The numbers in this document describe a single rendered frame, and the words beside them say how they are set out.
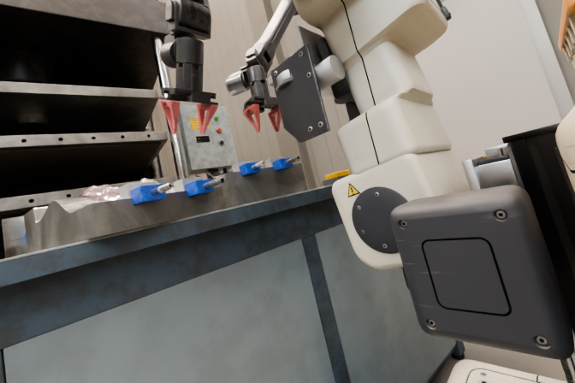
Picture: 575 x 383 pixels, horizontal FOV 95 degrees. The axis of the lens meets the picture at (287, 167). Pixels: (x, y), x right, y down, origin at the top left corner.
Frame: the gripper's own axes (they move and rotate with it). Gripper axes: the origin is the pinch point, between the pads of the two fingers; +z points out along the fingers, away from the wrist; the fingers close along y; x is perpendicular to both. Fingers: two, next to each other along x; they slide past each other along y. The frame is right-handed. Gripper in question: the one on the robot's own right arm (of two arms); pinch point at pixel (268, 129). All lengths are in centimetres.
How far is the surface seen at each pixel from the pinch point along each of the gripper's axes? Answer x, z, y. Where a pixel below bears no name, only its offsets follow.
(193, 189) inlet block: 10.0, 16.0, 28.3
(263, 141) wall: -229, -60, -150
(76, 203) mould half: -3.1, 13.9, 47.5
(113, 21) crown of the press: -70, -80, 27
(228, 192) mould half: 1.3, 17.3, 17.3
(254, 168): 5.7, 12.6, 10.8
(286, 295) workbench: 4.0, 46.0, 8.1
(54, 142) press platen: -80, -23, 55
